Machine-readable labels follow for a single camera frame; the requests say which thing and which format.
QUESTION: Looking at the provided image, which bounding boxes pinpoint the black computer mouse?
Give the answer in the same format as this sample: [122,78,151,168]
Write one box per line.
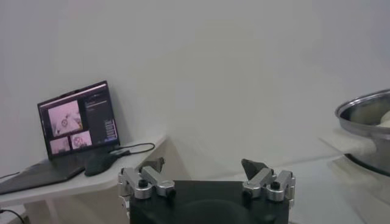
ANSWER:
[84,153,119,177]

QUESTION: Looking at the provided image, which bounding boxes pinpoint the white steamed baozi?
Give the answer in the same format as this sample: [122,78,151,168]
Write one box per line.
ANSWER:
[377,110,390,128]

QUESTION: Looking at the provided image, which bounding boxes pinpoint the cream electric cooker base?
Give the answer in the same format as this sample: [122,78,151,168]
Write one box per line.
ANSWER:
[327,153,390,224]

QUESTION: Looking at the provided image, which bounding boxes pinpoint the stainless steel steamer pot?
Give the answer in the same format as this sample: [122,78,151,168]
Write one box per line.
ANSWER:
[319,88,390,177]

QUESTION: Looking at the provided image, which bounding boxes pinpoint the white side table rounded corner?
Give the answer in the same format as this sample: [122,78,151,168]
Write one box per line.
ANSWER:
[0,133,168,224]

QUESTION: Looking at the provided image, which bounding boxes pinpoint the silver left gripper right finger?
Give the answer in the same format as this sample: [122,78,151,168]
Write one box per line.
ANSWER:
[240,158,297,203]

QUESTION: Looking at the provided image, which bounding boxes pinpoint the black laptop with pink windows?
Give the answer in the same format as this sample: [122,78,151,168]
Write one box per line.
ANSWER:
[0,80,121,195]

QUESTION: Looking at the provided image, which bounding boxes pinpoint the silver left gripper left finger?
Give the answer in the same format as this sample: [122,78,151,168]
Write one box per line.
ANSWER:
[117,156,177,212]

